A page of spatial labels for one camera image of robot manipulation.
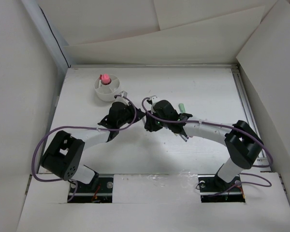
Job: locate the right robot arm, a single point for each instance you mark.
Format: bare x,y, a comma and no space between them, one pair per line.
241,142

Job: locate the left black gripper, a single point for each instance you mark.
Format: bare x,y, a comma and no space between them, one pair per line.
129,108

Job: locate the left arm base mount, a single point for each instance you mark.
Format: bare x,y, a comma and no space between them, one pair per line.
102,192

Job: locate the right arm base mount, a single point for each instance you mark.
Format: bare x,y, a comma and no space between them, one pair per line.
220,191

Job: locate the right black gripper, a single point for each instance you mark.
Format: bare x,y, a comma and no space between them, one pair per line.
150,124

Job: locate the dark purple pen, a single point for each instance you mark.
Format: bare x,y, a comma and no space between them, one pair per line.
185,138

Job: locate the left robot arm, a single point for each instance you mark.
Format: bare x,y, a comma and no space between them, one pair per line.
63,155

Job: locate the green highlighter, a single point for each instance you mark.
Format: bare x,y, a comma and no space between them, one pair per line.
181,108

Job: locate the white round divided organizer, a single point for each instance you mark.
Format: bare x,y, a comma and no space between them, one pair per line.
107,93

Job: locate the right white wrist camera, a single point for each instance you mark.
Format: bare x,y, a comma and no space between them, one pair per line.
152,100

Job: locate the right aluminium rail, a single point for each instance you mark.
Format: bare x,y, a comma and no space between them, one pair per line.
244,100

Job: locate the pink capped clear bottle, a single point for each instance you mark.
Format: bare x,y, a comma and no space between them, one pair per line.
105,79

